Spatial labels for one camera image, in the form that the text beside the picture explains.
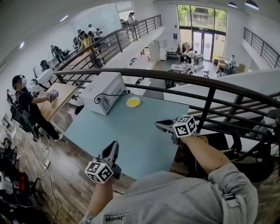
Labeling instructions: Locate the white cardboard box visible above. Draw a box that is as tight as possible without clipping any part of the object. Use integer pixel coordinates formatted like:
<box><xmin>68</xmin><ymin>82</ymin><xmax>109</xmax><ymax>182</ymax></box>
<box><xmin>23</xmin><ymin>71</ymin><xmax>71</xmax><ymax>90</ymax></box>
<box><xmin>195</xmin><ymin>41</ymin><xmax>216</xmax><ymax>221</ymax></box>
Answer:
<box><xmin>79</xmin><ymin>71</ymin><xmax>127</xmax><ymax>116</ymax></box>

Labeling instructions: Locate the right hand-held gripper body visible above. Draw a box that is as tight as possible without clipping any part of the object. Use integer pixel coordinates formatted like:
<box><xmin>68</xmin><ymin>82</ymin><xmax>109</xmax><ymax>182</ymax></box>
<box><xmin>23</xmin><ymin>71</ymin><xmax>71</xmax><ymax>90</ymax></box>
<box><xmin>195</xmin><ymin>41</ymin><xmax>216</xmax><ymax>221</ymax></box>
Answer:
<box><xmin>166</xmin><ymin>115</ymin><xmax>198</xmax><ymax>147</ymax></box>

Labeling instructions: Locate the black office chair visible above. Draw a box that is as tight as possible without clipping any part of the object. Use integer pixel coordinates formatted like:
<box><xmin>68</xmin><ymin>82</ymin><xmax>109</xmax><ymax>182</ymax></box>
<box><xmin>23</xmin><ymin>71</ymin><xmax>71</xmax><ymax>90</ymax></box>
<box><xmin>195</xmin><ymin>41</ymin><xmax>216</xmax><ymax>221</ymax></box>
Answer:
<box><xmin>40</xmin><ymin>59</ymin><xmax>51</xmax><ymax>72</ymax></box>
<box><xmin>6</xmin><ymin>88</ymin><xmax>40</xmax><ymax>142</ymax></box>

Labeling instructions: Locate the wooden desk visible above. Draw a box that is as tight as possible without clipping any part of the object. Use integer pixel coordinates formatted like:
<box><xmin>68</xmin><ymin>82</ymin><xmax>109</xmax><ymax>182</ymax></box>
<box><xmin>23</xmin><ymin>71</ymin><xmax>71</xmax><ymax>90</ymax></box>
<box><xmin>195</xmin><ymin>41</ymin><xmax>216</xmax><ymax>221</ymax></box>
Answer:
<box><xmin>36</xmin><ymin>82</ymin><xmax>79</xmax><ymax>122</ymax></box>

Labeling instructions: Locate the black equipment rack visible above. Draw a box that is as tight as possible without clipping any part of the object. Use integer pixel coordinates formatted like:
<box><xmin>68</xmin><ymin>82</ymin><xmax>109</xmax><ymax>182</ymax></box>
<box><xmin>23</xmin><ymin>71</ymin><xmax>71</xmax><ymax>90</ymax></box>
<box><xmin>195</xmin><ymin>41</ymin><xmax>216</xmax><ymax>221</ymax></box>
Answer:
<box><xmin>0</xmin><ymin>137</ymin><xmax>46</xmax><ymax>224</ymax></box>

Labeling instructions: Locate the person's left forearm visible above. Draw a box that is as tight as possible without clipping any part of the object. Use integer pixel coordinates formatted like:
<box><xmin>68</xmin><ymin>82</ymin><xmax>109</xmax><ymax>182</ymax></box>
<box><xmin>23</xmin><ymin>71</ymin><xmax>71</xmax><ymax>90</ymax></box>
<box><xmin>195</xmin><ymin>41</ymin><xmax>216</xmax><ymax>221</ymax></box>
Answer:
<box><xmin>87</xmin><ymin>176</ymin><xmax>114</xmax><ymax>219</ymax></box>

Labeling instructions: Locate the glass entrance door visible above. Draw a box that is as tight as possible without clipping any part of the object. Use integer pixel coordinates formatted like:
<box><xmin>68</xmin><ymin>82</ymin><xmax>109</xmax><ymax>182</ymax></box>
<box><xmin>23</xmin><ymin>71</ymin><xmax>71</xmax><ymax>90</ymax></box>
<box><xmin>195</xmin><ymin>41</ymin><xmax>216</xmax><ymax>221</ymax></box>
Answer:
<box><xmin>192</xmin><ymin>30</ymin><xmax>214</xmax><ymax>62</ymax></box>

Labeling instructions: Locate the black cable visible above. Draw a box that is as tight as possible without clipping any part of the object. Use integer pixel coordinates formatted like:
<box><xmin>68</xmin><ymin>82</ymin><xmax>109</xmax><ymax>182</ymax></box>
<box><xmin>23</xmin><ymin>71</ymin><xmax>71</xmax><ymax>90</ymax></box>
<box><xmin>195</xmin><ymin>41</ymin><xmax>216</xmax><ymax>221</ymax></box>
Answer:
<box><xmin>94</xmin><ymin>91</ymin><xmax>134</xmax><ymax>105</ymax></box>

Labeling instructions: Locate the white tall cabinet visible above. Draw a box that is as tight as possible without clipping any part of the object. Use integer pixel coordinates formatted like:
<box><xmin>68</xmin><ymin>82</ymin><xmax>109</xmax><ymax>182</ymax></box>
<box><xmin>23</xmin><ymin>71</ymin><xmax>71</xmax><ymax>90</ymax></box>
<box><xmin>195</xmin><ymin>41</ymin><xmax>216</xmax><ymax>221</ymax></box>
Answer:
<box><xmin>148</xmin><ymin>40</ymin><xmax>161</xmax><ymax>63</ymax></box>

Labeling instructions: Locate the white plate with yellow centre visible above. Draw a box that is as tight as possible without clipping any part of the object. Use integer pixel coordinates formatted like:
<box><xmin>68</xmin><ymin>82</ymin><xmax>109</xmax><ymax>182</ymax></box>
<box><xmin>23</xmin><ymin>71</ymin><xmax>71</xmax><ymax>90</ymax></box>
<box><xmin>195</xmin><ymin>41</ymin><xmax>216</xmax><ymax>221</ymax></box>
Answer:
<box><xmin>126</xmin><ymin>96</ymin><xmax>142</xmax><ymax>109</ymax></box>

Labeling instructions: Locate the black metal railing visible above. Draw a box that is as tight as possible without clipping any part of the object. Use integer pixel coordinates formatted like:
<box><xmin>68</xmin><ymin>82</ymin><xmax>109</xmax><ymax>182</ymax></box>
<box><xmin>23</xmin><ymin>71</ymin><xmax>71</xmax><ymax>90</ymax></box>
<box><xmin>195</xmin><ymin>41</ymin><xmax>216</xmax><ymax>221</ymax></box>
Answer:
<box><xmin>53</xmin><ymin>14</ymin><xmax>280</xmax><ymax>154</ymax></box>

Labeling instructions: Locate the person's grey shirt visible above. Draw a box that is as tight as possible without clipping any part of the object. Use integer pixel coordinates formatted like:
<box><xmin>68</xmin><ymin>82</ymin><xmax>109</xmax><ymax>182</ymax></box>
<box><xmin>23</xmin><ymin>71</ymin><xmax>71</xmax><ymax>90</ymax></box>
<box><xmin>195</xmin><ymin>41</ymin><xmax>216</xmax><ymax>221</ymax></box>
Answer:
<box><xmin>79</xmin><ymin>163</ymin><xmax>259</xmax><ymax>224</ymax></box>

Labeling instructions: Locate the white floor cable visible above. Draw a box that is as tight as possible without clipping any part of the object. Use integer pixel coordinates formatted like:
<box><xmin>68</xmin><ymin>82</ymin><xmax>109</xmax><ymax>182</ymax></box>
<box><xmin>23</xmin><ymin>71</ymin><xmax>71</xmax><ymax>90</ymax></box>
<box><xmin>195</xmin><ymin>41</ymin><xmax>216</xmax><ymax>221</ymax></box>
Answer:
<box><xmin>40</xmin><ymin>135</ymin><xmax>60</xmax><ymax>221</ymax></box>

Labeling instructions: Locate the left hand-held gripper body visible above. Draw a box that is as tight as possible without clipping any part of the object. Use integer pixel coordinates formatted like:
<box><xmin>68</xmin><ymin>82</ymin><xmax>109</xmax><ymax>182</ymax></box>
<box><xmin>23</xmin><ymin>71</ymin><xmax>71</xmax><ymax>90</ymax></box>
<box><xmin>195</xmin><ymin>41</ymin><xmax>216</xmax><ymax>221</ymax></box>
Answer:
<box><xmin>84</xmin><ymin>154</ymin><xmax>122</xmax><ymax>184</ymax></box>

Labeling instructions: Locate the person's right forearm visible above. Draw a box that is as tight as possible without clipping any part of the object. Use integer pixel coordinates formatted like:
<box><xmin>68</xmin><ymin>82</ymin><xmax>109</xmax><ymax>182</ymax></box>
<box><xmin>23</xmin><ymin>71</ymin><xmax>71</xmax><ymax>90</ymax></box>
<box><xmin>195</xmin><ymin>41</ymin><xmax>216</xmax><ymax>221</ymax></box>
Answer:
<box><xmin>182</xmin><ymin>135</ymin><xmax>233</xmax><ymax>182</ymax></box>

